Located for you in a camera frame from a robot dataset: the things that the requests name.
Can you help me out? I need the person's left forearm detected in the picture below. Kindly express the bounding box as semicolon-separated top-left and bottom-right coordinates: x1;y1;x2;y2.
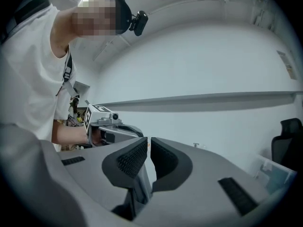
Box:
51;119;89;144

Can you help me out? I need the clear plastic storage bin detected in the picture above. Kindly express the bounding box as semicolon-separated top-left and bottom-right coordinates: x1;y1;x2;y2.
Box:
254;154;296;195

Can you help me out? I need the black head-mounted camera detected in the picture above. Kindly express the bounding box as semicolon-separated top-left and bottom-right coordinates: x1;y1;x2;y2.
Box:
129;10;149;37

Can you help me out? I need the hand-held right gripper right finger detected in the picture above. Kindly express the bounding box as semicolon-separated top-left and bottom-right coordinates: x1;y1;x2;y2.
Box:
137;137;282;222

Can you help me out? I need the black and grey chest strap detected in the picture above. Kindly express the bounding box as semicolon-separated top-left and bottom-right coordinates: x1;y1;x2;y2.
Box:
62;52;80;98

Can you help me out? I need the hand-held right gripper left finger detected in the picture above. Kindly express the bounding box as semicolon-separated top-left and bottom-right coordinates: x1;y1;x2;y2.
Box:
56;137;152;212

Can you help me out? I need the person's left hand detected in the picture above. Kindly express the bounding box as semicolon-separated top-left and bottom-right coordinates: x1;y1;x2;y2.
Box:
89;129;105;146

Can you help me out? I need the person's white shirt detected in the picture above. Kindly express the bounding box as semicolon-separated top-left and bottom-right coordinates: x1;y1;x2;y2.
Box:
0;3;78;151

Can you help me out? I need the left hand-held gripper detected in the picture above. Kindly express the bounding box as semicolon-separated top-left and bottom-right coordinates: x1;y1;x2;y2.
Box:
84;104;144;148

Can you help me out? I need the black mesh office chair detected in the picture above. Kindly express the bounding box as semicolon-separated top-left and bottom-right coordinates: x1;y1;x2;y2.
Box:
271;117;303;172

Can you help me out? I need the person's head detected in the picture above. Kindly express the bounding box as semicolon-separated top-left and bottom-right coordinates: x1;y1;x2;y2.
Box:
50;0;119;59

